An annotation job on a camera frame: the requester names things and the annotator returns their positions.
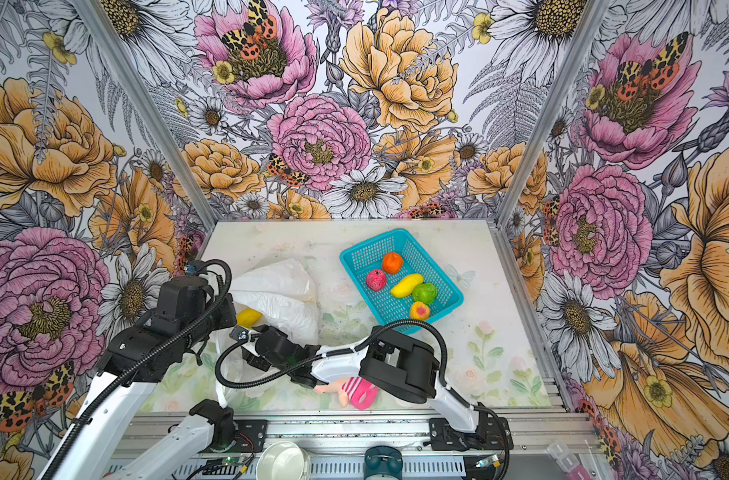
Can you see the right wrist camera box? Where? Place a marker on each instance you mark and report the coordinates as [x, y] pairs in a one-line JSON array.
[[240, 334]]

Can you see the yellow toy fruit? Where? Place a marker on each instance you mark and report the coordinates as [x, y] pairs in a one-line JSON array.
[[407, 285]]

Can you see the pink toy fruit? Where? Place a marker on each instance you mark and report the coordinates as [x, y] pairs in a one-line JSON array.
[[376, 280]]

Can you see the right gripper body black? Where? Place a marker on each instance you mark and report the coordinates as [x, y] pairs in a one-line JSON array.
[[261, 361]]

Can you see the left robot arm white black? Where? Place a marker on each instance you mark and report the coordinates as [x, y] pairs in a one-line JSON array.
[[109, 408]]

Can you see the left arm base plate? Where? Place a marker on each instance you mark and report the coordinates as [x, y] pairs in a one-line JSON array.
[[241, 436]]

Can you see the pink plush doll toy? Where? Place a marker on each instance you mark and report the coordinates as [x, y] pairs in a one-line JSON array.
[[355, 393]]

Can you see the yellow banana toy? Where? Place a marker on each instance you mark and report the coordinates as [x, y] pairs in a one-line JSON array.
[[248, 317]]

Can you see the teal plastic basket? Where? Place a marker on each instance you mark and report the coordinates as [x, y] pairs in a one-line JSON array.
[[367, 255]]

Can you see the orange toy fruit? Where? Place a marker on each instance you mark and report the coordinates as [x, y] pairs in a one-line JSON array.
[[392, 263]]

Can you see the white plastic bag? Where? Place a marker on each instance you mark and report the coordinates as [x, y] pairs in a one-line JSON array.
[[285, 294]]

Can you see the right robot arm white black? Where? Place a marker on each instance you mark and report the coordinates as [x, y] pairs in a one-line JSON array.
[[407, 359]]

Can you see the dark green round object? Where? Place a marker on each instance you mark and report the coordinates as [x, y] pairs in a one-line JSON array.
[[384, 463]]

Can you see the aluminium frame rail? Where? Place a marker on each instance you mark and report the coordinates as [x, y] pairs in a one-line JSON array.
[[165, 446]]

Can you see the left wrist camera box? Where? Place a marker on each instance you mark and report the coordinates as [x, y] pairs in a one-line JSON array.
[[195, 267]]

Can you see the white round bowl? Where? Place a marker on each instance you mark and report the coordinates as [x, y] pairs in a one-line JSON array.
[[284, 460]]

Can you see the green toy fruit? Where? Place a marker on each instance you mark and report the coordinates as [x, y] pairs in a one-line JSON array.
[[426, 293]]

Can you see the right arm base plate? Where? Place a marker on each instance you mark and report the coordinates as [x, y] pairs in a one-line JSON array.
[[489, 435]]

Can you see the yellow red peach toy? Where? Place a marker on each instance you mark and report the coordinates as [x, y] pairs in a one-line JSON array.
[[420, 311]]

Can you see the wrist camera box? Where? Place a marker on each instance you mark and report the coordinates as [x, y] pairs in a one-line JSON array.
[[240, 334], [195, 267]]

